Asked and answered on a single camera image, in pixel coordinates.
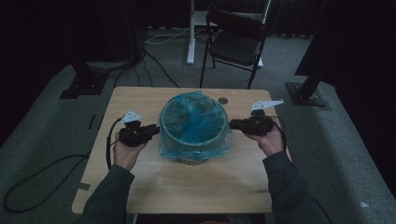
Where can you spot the grey round stand base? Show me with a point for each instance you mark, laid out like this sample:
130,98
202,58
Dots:
109,64

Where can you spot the black slanted stand with base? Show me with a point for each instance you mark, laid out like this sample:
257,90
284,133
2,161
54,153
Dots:
306,93

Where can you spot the black floor tape strip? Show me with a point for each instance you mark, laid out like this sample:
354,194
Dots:
91,122

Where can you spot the blue plastic bag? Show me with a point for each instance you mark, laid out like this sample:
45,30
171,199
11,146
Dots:
193,124

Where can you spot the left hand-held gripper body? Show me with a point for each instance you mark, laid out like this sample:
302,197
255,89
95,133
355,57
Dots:
134,135

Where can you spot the round grey table grommet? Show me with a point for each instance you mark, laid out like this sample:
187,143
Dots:
223,100

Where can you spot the white paper scrap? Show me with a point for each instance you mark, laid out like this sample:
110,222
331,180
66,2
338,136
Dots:
364,204

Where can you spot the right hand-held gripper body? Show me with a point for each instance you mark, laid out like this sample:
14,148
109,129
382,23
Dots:
260,126

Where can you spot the person's left hand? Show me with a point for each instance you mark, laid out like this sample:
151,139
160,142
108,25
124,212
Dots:
126,155

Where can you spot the person's right hand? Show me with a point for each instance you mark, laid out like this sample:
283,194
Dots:
271,143

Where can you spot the black folding chair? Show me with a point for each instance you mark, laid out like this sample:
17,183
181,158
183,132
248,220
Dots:
235,46

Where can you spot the black stand with square base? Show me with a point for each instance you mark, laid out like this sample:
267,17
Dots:
84,85

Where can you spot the green plastic bin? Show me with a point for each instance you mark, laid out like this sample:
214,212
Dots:
193,161

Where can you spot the white desk frame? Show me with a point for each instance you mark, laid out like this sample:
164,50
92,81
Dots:
190,46

